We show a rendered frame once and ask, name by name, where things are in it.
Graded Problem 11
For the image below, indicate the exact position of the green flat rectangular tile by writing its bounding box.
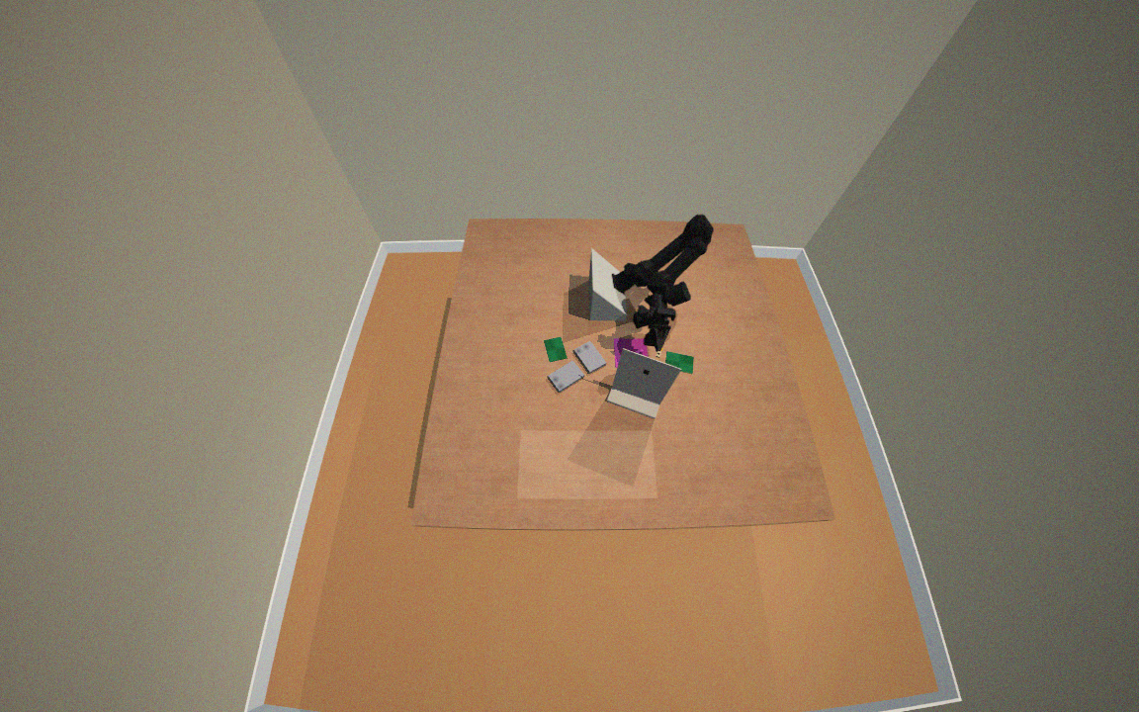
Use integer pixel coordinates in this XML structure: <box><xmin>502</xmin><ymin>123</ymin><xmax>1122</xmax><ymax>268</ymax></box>
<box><xmin>544</xmin><ymin>337</ymin><xmax>568</xmax><ymax>362</ymax></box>

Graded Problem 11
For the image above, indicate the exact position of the magenta square zone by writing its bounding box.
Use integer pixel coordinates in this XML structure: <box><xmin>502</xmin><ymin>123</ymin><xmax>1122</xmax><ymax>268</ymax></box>
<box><xmin>614</xmin><ymin>338</ymin><xmax>648</xmax><ymax>368</ymax></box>

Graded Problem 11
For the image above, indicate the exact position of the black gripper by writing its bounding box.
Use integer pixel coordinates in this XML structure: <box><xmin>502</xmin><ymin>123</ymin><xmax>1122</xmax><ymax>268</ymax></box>
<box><xmin>644</xmin><ymin>305</ymin><xmax>677</xmax><ymax>352</ymax></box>

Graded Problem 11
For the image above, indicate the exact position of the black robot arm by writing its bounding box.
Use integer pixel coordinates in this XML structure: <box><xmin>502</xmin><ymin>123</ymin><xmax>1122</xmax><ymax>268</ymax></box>
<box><xmin>612</xmin><ymin>214</ymin><xmax>714</xmax><ymax>328</ymax></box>

